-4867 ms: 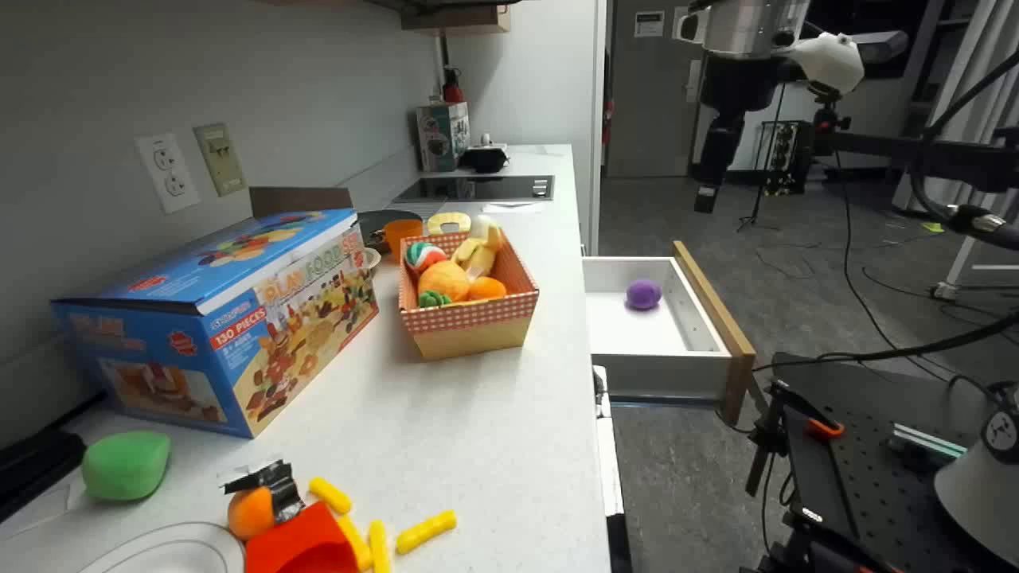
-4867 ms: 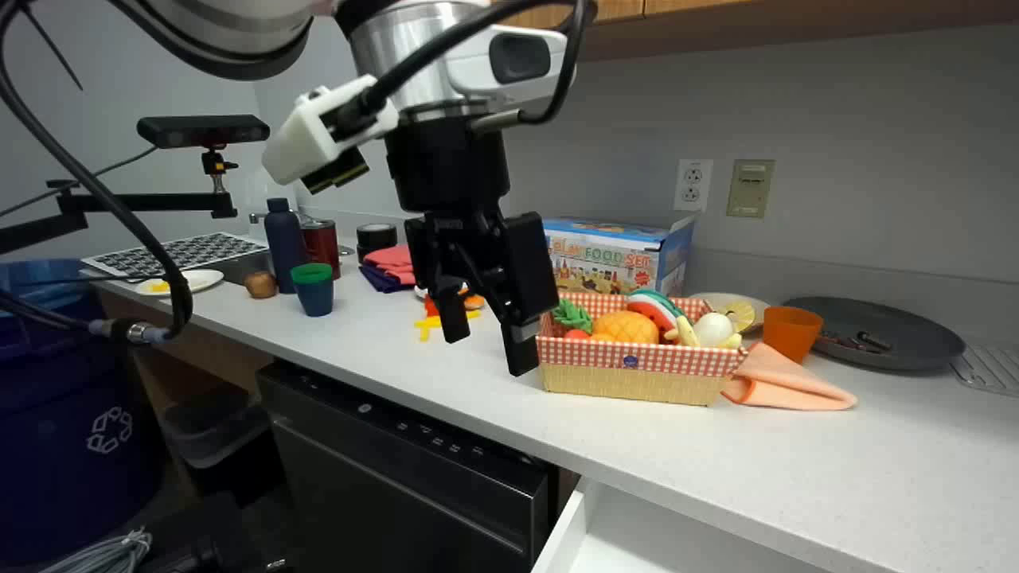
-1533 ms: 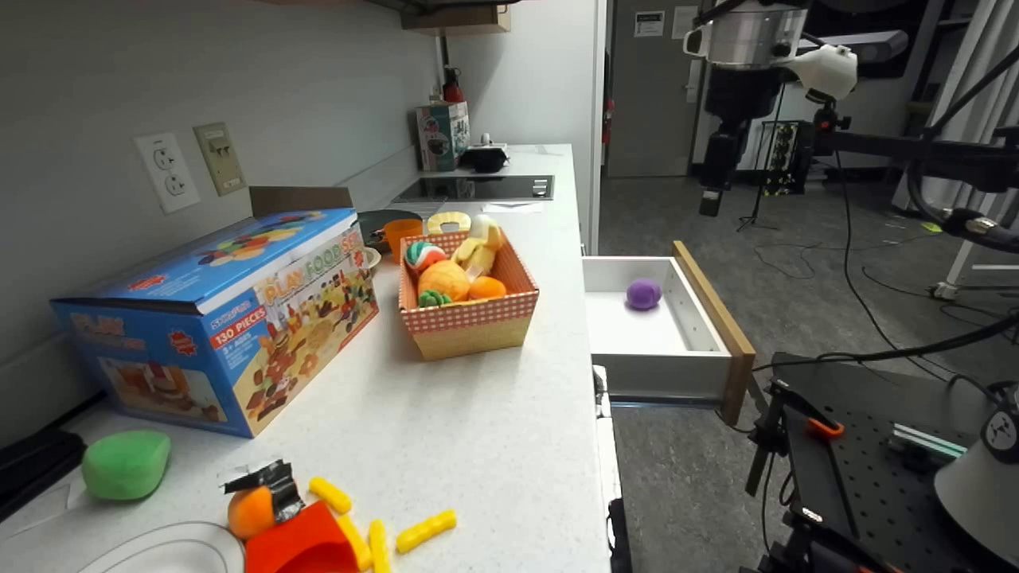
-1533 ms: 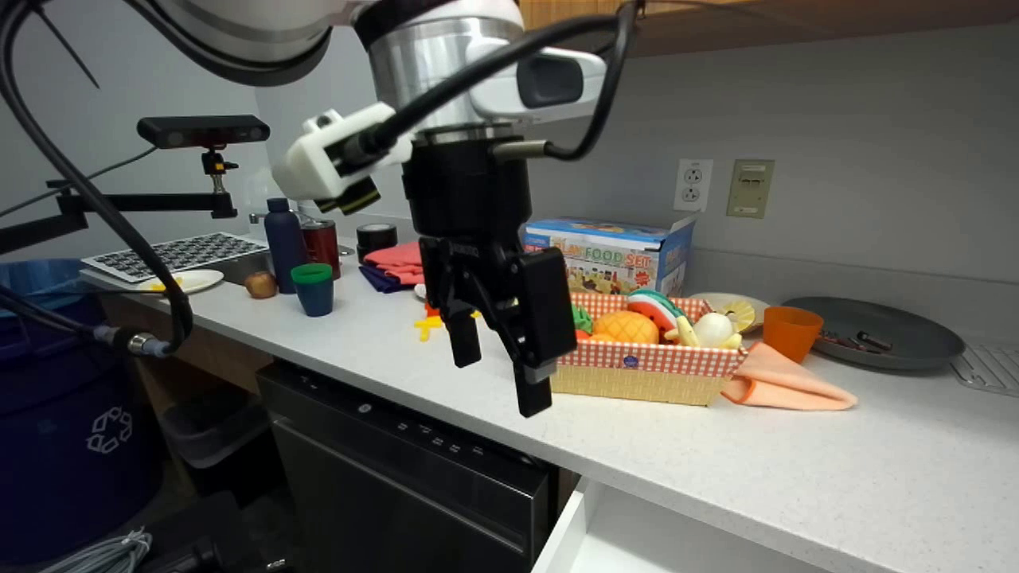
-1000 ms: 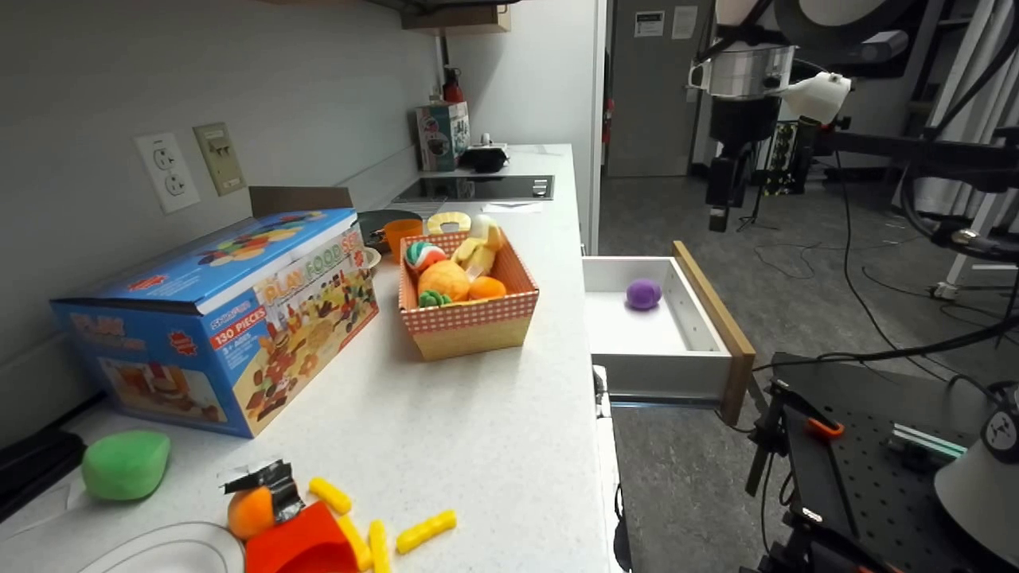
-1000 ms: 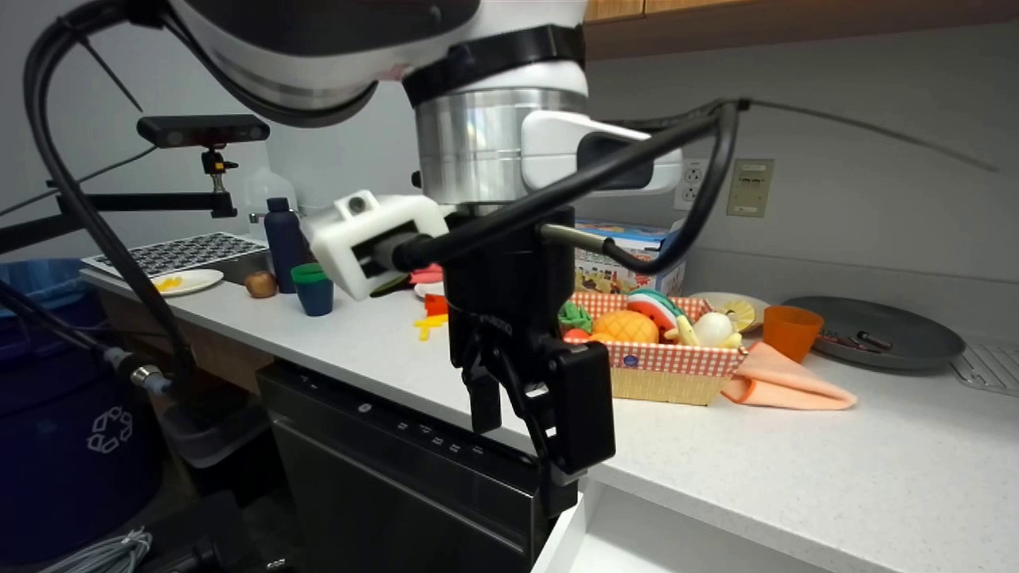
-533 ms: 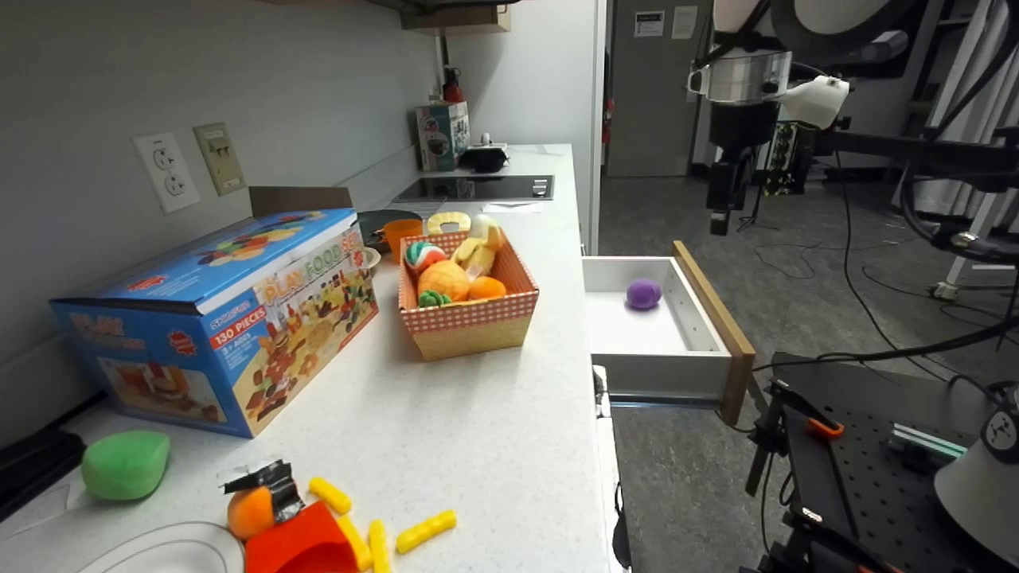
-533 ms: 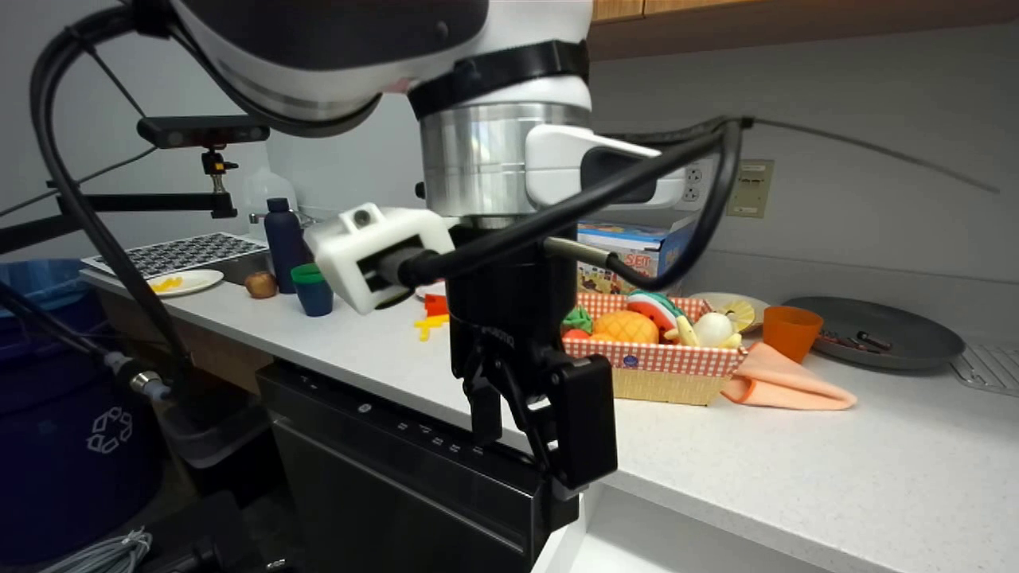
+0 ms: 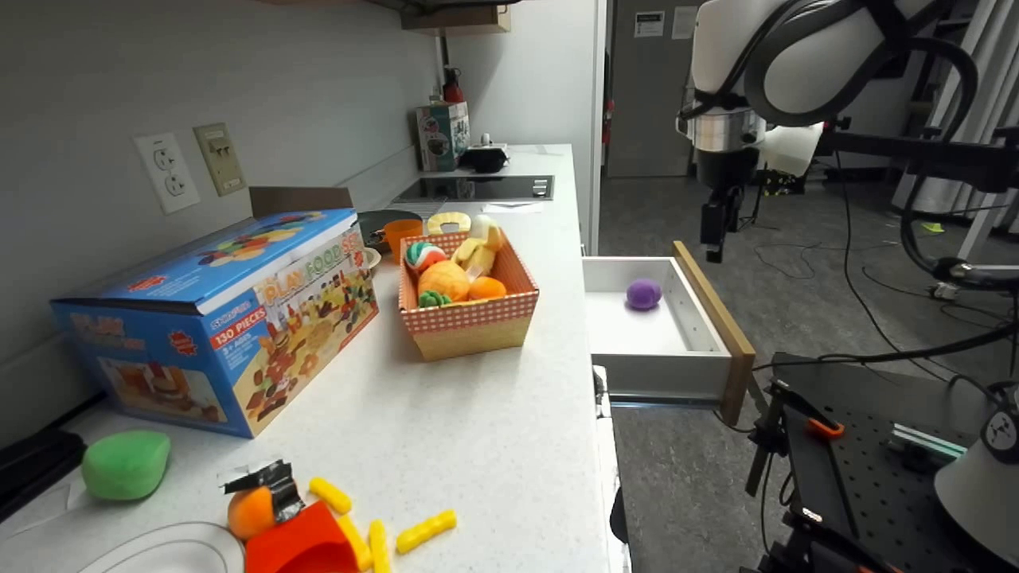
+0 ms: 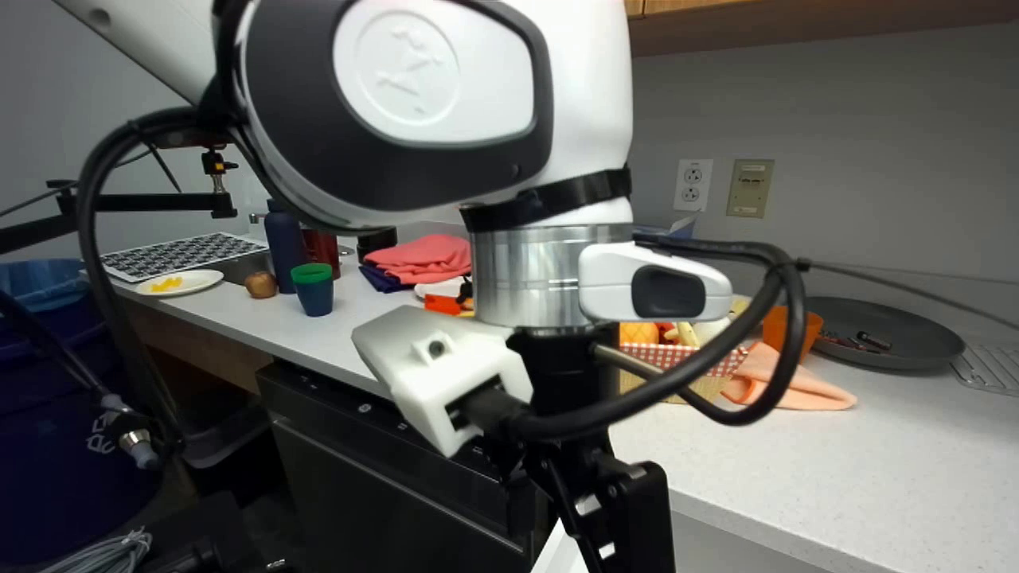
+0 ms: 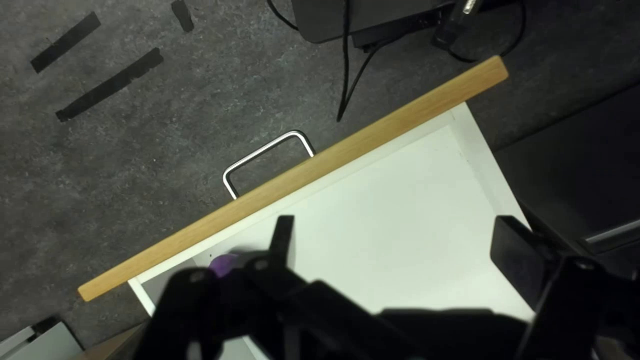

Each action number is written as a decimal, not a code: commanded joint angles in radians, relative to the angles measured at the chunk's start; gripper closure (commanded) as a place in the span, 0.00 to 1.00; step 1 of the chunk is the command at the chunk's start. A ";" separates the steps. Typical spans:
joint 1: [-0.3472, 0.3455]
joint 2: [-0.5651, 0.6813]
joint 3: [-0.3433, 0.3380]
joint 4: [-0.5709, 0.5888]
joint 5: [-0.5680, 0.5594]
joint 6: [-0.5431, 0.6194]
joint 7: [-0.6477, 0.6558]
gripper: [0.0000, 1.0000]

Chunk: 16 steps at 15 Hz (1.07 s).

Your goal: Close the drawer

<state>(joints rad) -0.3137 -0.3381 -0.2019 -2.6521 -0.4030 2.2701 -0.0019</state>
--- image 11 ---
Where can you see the small purple object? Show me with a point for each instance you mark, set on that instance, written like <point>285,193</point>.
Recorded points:
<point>221,265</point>

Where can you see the black robot stand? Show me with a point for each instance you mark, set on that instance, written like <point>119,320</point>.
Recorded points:
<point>400,17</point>

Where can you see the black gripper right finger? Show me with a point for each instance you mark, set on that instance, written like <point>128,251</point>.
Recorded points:
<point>580,307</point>

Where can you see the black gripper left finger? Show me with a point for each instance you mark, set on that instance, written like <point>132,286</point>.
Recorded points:
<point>221,313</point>

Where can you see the white drawer with wooden front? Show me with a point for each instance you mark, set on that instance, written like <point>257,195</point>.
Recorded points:
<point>400,220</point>

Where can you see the grey metal box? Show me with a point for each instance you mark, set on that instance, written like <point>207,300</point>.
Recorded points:
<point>40,343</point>

